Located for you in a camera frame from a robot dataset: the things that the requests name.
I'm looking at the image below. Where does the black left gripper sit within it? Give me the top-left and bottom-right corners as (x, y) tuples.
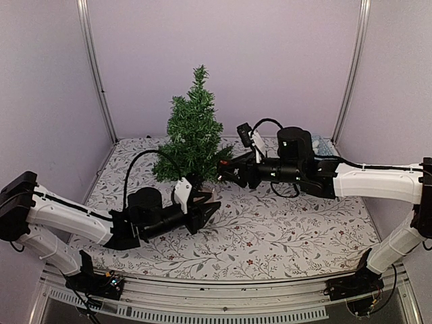
(142, 193), (221, 242)

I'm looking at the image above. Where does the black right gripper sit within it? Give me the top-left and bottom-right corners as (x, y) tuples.
(219, 151), (302, 190)

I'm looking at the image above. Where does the dark red bauble ornament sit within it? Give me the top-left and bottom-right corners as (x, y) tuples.
(217, 160), (228, 181)

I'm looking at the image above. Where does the white cotton ornament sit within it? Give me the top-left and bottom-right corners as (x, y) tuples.
(312, 140), (320, 153)

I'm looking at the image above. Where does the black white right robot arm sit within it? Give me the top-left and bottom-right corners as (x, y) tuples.
(217, 124), (431, 294)

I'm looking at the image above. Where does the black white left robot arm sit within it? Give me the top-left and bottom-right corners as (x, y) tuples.
(1, 171), (221, 293)

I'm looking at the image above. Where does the wooden tree stump base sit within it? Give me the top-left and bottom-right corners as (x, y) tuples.
(198, 187), (216, 203)

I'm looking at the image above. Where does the small green christmas tree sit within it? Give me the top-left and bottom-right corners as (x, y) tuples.
(153, 65), (233, 183)

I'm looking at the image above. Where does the floral patterned table mat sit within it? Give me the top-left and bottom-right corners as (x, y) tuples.
(67, 136), (381, 281)

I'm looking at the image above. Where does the light blue plastic basket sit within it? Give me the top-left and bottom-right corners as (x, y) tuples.
(311, 134), (340, 156)

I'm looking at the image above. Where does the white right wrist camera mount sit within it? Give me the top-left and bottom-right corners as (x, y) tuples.
(237, 123), (266, 163)

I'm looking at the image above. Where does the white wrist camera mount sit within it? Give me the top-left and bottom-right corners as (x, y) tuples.
(173, 177), (192, 215)
(237, 123), (266, 163)

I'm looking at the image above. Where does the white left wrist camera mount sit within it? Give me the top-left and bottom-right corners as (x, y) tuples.
(173, 177), (192, 215)

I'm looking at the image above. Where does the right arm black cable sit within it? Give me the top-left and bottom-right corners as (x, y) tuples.
(249, 117), (426, 200)

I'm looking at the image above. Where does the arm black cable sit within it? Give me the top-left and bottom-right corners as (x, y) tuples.
(249, 117), (426, 200)
(124, 148), (185, 210)

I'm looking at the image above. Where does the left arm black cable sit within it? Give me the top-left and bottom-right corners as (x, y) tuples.
(124, 148), (185, 210)

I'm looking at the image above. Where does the front aluminium rail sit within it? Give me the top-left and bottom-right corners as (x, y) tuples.
(28, 261), (425, 324)

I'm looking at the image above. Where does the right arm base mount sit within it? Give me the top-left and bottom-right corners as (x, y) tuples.
(323, 248), (398, 318)

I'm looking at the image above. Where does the right aluminium corner post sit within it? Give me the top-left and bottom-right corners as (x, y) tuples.
(331, 0), (371, 146)

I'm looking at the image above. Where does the aluminium corner post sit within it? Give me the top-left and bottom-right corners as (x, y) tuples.
(331, 0), (371, 146)
(76, 0), (119, 144)

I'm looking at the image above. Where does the left aluminium corner post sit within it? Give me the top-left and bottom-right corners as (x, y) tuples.
(76, 0), (119, 144)

